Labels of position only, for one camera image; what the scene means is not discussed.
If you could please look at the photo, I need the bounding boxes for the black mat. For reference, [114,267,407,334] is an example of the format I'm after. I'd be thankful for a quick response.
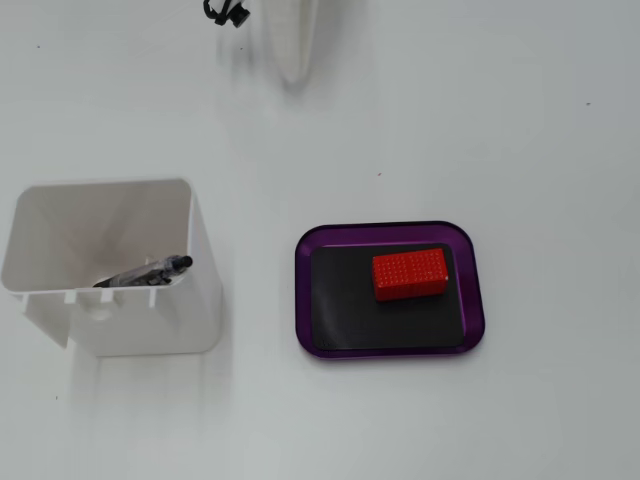
[309,243,466,351]

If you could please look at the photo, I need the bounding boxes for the red perforated block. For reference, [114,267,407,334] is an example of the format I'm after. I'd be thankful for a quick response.
[372,248,449,303]

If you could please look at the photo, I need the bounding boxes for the purple metal tray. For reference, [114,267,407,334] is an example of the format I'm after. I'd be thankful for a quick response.
[294,219,486,361]

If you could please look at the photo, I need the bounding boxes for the white moving gripper jaw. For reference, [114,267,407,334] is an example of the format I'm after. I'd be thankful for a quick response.
[257,0,322,87]

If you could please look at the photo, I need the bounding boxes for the black clear retractable pen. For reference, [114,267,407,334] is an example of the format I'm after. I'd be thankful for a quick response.
[92,254,194,289]

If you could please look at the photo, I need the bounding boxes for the white plastic pen holder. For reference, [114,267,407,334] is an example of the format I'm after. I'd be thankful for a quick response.
[0,177,224,357]

